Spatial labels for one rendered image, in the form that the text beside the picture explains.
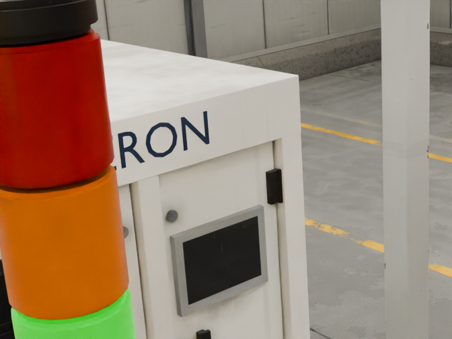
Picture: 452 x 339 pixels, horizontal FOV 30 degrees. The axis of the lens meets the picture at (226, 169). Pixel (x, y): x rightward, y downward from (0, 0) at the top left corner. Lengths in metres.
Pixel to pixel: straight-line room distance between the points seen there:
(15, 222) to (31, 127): 0.04
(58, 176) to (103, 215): 0.03
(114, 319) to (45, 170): 0.07
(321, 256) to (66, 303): 5.39
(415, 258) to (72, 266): 2.84
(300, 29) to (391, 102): 8.00
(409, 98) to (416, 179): 0.30
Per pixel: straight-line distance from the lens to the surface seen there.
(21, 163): 0.32
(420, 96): 2.96
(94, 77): 0.32
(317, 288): 5.29
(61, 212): 0.32
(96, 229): 0.33
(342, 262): 5.62
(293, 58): 10.69
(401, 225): 3.08
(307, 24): 11.00
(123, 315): 0.35
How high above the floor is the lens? 2.37
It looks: 18 degrees down
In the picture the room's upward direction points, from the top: 4 degrees counter-clockwise
